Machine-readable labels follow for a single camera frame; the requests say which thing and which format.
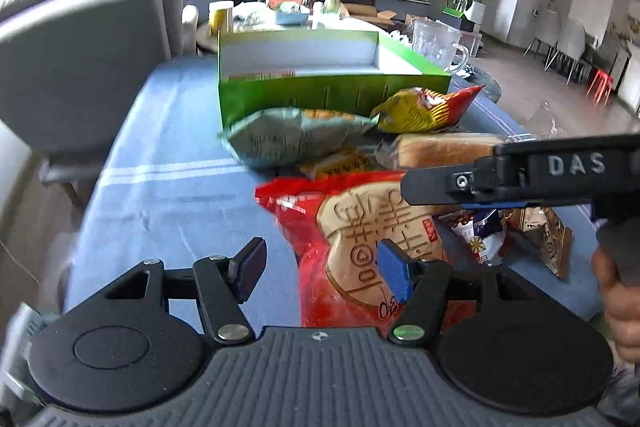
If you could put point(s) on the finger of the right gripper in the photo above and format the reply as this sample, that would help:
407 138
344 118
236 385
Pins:
450 185
493 205

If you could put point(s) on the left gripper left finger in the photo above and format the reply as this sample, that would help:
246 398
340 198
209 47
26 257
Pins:
223 285

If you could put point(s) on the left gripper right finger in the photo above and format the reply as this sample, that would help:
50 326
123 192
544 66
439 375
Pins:
420 287

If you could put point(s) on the sliced bread loaf bag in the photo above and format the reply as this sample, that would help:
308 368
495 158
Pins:
415 151

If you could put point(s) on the brown snack packet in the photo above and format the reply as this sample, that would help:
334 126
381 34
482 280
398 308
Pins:
546 234

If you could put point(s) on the red rice cracker bag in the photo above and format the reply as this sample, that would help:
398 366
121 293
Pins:
334 226

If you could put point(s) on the yellow red snack bag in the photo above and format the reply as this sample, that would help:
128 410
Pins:
421 110

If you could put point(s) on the small orange snack packet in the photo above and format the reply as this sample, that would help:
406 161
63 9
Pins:
344 161

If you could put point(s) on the green chips bag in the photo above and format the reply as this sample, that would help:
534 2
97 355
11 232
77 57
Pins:
286 136

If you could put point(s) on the blue white snack packet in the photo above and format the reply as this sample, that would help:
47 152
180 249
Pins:
483 231

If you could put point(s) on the person right hand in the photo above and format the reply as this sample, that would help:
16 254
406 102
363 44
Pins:
621 307

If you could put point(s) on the red stool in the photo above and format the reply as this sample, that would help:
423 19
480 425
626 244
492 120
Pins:
600 88

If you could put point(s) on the dark round side table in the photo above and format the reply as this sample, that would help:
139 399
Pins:
474 75

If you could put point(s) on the blue striped tablecloth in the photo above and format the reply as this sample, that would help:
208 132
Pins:
171 191

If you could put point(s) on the white dining chair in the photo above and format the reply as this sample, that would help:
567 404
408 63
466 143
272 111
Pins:
566 42

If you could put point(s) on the glass mug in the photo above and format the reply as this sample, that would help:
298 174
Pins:
440 44

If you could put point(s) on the green cardboard box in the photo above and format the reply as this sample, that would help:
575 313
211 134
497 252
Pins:
351 71

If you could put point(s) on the blue tray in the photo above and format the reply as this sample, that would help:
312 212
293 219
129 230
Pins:
296 17

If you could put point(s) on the grey armchair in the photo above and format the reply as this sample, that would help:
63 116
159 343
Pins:
71 69

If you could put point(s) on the yellow can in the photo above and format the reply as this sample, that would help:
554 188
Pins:
220 17

